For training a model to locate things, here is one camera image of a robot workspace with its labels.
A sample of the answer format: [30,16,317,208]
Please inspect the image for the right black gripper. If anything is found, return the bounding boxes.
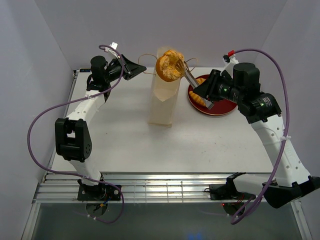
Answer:
[192,69,243,104]

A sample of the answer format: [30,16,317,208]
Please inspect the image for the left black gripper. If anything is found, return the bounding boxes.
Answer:
[104,54,147,83]

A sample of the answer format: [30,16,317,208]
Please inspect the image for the curved croissant bread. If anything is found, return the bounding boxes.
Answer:
[196,77,206,86]

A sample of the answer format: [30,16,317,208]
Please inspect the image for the round flower-shaped bread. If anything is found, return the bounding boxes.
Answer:
[155,49,185,82]

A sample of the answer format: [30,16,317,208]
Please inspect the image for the beige paper bag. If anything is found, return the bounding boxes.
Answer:
[143,46,183,127]

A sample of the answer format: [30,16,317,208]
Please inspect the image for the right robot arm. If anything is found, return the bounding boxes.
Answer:
[193,62,320,209]

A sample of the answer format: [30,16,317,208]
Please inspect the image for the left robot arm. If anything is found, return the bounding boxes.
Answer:
[54,55,147,200]

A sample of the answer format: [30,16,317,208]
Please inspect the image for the striped croissant bread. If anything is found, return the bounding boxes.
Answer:
[188,90,206,107]

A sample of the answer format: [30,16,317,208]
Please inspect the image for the dark red round plate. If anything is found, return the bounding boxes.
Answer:
[187,85,237,117]

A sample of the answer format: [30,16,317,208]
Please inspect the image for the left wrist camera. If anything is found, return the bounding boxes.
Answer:
[104,42,118,56]

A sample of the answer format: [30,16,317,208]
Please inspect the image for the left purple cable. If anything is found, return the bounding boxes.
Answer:
[26,44,125,224]

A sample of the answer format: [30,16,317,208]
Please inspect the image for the purple cable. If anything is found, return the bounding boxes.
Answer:
[229,48,291,225]
[26,44,125,224]

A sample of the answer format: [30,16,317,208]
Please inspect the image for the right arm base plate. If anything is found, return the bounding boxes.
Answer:
[205,184,256,201]

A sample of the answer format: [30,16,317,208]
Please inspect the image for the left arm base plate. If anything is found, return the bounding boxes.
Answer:
[77,184,122,201]

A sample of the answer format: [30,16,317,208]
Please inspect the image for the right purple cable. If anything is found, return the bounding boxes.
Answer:
[229,48,291,225]

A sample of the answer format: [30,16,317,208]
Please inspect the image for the aluminium frame rail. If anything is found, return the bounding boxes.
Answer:
[32,172,301,204]

